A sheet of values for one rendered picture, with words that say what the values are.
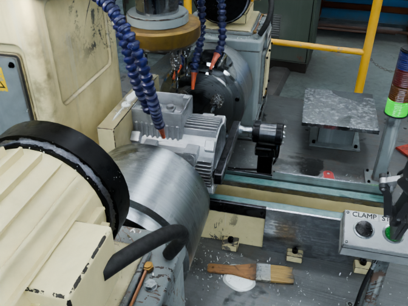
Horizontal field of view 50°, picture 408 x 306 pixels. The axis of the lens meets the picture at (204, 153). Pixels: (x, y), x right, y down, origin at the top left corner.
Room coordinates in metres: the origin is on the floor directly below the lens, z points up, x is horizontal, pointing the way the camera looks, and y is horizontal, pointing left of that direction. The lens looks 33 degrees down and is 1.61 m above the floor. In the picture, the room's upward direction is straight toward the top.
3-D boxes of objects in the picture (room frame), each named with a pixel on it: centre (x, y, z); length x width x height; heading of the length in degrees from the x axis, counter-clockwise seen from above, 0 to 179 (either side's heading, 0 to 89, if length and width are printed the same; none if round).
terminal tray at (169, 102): (0.93, 0.10, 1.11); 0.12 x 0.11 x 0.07; 76
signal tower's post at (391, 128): (1.09, -0.54, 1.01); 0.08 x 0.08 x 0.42; 76
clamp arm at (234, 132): (0.92, -0.06, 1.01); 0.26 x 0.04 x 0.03; 167
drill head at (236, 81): (1.24, -0.02, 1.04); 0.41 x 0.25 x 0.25; 166
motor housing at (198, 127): (0.92, 0.06, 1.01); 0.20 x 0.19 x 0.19; 76
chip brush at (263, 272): (0.71, -0.11, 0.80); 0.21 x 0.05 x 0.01; 83
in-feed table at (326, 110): (1.34, -0.46, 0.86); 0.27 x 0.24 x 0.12; 166
